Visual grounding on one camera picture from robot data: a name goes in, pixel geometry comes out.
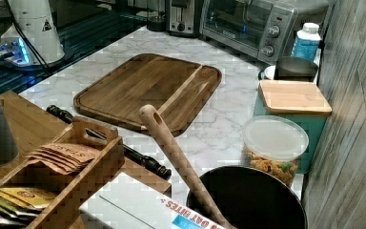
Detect silver toaster oven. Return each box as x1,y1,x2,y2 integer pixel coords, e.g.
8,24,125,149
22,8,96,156
200,0,298,63

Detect silver toaster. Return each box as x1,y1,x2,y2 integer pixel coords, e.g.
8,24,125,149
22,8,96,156
165,0,204,37

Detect wooden tea organizer box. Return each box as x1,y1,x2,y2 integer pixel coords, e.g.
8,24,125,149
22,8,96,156
0,116,124,229

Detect white blue plastic bottle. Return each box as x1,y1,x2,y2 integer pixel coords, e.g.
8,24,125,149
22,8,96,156
292,23,321,61

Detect teal box with wooden lid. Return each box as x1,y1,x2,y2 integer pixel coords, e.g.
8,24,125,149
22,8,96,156
254,80,332,174

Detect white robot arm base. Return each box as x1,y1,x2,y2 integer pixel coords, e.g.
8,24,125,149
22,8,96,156
1,0,65,67

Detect wooden spoon handle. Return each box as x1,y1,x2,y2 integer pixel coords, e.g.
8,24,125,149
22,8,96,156
139,104,236,229

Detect black frying pan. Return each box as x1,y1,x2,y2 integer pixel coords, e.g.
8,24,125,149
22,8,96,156
185,166,308,229

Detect colourful tea bag packets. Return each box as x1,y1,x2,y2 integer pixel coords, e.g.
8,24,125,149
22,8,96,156
0,187,57,229

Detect black cable on robot base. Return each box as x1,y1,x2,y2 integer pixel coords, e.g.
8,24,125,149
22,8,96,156
3,0,51,71

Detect large wooden cutting board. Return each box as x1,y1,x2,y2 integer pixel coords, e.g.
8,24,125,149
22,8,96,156
73,53,222,136

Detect white oat bites box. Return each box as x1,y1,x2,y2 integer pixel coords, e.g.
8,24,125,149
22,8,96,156
79,173,225,229

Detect clear plastic snack jar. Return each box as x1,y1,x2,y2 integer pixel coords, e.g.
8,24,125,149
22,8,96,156
242,115,309,187

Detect brown tea bag packets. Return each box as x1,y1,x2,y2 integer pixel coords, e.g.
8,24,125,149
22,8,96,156
26,143,100,175

